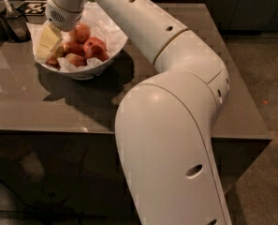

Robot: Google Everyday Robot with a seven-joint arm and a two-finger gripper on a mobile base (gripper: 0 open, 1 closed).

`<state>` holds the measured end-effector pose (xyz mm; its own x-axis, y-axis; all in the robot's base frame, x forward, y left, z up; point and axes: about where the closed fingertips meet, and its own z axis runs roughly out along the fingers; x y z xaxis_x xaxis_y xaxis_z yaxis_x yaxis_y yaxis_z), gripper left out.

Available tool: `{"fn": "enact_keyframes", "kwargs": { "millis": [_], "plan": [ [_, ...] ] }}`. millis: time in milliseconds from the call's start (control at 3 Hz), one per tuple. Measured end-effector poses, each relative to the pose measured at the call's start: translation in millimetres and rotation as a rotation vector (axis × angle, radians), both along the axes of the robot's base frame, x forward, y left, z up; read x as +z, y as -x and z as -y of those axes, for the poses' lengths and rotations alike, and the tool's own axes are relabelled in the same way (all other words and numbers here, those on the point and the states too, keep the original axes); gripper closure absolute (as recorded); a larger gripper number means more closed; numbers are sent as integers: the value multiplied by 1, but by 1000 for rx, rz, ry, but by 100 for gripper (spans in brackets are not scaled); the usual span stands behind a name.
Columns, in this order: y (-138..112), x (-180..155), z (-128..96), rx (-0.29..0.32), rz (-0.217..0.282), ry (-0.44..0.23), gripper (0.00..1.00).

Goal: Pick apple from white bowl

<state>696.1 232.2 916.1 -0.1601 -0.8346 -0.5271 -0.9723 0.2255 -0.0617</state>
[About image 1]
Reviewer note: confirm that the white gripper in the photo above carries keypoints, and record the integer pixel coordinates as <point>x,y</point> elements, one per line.
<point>61,17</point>

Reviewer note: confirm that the large yellow-red apple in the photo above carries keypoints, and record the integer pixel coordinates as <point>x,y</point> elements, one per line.
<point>56,54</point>

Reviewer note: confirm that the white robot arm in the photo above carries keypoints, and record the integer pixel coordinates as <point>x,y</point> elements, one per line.
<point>163,126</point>

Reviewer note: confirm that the small apple left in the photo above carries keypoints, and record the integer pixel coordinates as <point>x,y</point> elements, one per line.
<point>72,47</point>

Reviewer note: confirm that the red apple behind top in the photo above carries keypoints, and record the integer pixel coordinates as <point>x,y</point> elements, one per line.
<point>81,32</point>

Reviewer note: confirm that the pale red apple front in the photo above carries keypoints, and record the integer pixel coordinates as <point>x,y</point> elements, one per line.
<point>76,60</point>

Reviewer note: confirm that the red apple middle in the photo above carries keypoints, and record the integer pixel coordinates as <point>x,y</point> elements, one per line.
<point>94,41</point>

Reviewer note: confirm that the red apple right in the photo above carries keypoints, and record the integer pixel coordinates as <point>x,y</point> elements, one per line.
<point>96,51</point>

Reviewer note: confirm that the white ceramic bowl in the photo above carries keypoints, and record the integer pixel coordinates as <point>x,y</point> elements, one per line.
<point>85,51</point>

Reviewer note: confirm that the black white marker tag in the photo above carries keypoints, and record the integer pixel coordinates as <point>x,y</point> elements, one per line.
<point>33,7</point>

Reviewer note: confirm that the white crumpled paper liner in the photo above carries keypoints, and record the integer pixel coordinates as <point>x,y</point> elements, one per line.
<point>101,26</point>

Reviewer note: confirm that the black scoop with white handle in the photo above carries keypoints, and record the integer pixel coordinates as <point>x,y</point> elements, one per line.
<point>15,22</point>

